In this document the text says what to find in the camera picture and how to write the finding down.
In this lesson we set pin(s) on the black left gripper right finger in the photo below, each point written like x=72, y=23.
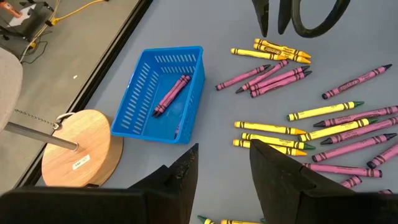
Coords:
x=311, y=202

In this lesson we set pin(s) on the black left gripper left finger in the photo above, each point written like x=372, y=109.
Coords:
x=93, y=205

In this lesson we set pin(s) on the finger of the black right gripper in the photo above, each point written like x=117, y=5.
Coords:
x=284, y=15
x=262, y=15

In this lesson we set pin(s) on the yellow crayon orange tip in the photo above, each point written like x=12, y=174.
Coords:
x=258, y=54
x=239, y=222
x=273, y=51
x=280, y=47
x=289, y=151
x=269, y=127

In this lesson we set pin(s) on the round wooden lamp base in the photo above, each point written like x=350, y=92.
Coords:
x=77, y=146

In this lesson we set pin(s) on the metal lamp pole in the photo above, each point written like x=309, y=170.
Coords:
x=40, y=137

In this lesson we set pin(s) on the blue plastic basket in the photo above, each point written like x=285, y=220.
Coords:
x=161, y=124

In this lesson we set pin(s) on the white cylindrical lamp shade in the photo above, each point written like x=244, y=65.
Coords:
x=9, y=87

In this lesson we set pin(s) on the black tripod stand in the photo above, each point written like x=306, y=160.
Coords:
x=28, y=21

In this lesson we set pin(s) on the orange tool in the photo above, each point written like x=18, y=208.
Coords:
x=9, y=7

